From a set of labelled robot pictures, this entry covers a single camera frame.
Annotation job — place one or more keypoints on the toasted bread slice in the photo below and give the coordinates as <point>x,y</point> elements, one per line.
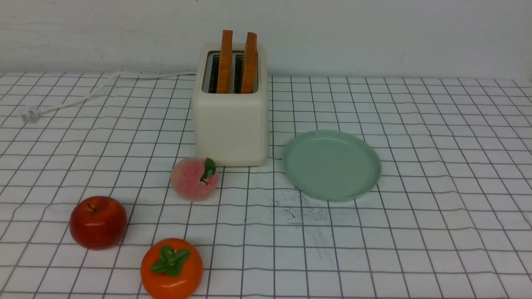
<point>250,63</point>
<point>225,62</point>

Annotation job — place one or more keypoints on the cream white toaster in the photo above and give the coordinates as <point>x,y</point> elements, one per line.
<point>233,129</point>

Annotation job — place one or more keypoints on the light green plate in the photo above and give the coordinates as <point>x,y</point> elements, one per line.
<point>331,165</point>

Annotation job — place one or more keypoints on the pink peach with leaf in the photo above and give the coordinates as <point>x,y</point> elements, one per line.
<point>195,178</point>

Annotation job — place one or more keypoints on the orange persimmon with green leaf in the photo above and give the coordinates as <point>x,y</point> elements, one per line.
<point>171,269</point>

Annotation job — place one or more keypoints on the red apple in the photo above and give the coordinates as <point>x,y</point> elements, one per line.
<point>98,222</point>

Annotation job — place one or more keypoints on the white grid tablecloth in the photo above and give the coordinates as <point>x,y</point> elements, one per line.
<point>449,218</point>

